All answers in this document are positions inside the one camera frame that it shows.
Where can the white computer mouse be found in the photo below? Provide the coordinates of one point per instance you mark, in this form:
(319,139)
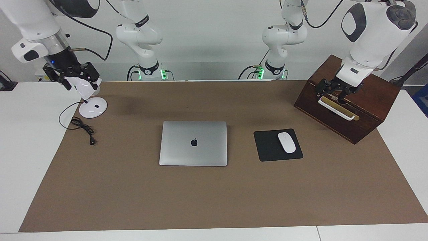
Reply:
(287,143)

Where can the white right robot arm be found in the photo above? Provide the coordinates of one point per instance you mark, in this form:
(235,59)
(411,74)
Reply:
(33,20)

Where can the blue crate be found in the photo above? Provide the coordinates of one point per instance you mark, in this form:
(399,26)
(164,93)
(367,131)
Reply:
(423,100)

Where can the white power strip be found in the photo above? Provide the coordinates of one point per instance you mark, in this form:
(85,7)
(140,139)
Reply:
(39,79)

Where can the white desk lamp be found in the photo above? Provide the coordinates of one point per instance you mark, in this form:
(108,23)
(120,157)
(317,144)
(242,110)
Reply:
(93,108)

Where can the brown table mat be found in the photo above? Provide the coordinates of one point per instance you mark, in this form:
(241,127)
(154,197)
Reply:
(200,201)

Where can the black stand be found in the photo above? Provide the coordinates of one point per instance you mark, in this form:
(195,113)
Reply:
(409,72)

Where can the black clamp mount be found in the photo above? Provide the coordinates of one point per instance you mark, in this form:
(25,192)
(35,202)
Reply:
(6,85)

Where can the silver laptop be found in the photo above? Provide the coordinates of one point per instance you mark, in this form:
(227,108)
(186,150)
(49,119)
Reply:
(187,154)

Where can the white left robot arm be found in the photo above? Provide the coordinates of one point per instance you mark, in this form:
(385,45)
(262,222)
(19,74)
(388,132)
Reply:
(371,33)

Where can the black mouse pad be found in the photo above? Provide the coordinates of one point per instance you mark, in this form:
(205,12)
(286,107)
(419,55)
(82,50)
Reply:
(267,150)

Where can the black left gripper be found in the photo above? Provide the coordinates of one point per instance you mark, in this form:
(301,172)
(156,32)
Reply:
(341,85)

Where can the dark wooden box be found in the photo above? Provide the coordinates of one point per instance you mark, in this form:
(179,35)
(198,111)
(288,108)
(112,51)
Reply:
(361,113)

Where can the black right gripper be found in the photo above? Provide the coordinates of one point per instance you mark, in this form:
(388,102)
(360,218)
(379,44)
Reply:
(67,67)

